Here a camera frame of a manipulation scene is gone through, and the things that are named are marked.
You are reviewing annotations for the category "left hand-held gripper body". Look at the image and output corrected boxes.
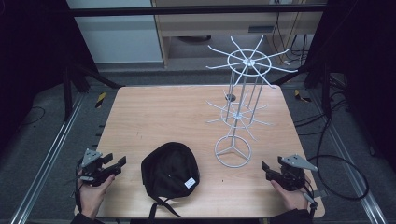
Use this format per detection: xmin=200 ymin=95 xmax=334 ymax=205
xmin=78 ymin=147 xmax=110 ymax=188

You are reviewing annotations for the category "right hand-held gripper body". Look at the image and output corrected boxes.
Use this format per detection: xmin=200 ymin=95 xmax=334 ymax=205
xmin=277 ymin=154 xmax=319 ymax=191

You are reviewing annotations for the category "person's right hand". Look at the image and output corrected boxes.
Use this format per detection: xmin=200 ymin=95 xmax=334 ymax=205
xmin=269 ymin=178 xmax=313 ymax=213

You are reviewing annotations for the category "person's left hand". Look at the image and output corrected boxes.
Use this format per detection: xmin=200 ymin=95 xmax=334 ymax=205
xmin=78 ymin=169 xmax=117 ymax=219

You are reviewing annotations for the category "black cap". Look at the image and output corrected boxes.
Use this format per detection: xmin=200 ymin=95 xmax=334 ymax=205
xmin=140 ymin=141 xmax=201 ymax=221

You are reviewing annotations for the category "yellow black striped tape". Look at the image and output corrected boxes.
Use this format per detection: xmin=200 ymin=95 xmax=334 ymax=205
xmin=94 ymin=91 xmax=107 ymax=109
xmin=293 ymin=89 xmax=313 ymax=104

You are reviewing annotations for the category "black metal stand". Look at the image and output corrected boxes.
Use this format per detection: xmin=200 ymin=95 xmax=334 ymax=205
xmin=61 ymin=61 xmax=126 ymax=123
xmin=273 ymin=61 xmax=333 ymax=119

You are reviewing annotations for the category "black curtain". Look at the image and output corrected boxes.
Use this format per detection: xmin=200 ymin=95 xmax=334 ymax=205
xmin=0 ymin=0 xmax=98 ymax=157
xmin=306 ymin=0 xmax=396 ymax=175

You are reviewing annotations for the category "white cabinet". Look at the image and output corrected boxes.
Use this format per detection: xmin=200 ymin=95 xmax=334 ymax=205
xmin=65 ymin=0 xmax=163 ymax=65

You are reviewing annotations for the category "light wooden desk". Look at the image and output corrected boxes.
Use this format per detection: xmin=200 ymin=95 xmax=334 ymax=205
xmin=150 ymin=0 xmax=329 ymax=68

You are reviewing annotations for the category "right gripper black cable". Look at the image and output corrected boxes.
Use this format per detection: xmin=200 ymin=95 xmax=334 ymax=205
xmin=302 ymin=181 xmax=319 ymax=219

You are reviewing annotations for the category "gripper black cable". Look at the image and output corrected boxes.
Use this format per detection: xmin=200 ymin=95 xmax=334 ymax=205
xmin=302 ymin=181 xmax=319 ymax=219
xmin=74 ymin=161 xmax=84 ymax=214

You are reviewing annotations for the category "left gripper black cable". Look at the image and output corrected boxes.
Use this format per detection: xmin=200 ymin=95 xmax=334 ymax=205
xmin=74 ymin=161 xmax=84 ymax=214

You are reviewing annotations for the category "white wire display rack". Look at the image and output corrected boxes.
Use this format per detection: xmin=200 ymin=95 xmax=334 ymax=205
xmin=205 ymin=35 xmax=299 ymax=169

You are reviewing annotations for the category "metal floor rail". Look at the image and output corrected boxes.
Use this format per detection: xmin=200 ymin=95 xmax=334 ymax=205
xmin=8 ymin=92 xmax=86 ymax=224
xmin=310 ymin=89 xmax=389 ymax=224

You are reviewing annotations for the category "long looped black cable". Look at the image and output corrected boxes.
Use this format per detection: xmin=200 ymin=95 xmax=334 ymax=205
xmin=293 ymin=111 xmax=371 ymax=202

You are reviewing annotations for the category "thin black floor cable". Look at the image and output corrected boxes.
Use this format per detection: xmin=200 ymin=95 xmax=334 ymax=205
xmin=18 ymin=105 xmax=47 ymax=128

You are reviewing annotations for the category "bundle of hanging cables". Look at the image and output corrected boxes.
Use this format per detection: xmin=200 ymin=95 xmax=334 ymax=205
xmin=271 ymin=11 xmax=310 ymax=67

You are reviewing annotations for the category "black horizontal frame bar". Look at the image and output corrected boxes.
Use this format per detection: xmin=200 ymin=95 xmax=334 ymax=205
xmin=66 ymin=5 xmax=329 ymax=18

